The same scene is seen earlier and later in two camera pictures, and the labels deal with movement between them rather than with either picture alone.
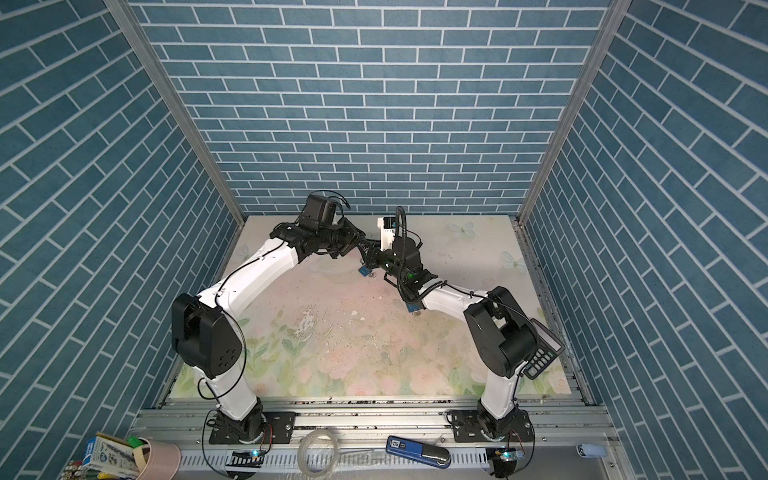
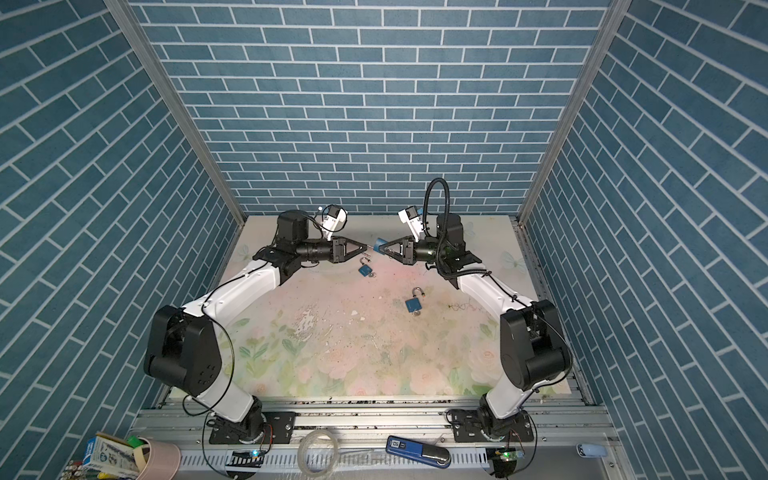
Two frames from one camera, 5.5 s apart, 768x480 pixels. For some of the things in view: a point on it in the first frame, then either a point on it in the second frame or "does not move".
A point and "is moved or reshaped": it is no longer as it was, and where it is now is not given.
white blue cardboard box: (110, 455) does not move
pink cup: (164, 462) does not move
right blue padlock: (414, 309) does not move
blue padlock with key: (366, 271) is moved or reshaped
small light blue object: (592, 451) does not move
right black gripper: (381, 257) to (411, 249)
